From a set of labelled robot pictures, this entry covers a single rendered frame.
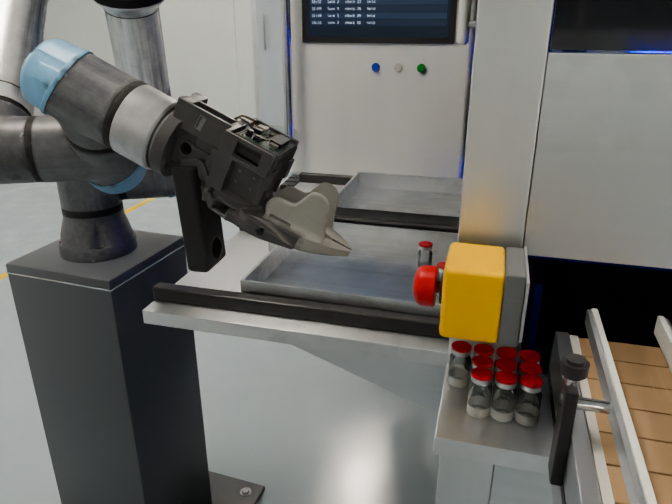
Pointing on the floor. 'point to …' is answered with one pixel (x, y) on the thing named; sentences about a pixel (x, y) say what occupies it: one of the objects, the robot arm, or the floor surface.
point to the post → (498, 166)
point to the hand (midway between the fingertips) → (336, 251)
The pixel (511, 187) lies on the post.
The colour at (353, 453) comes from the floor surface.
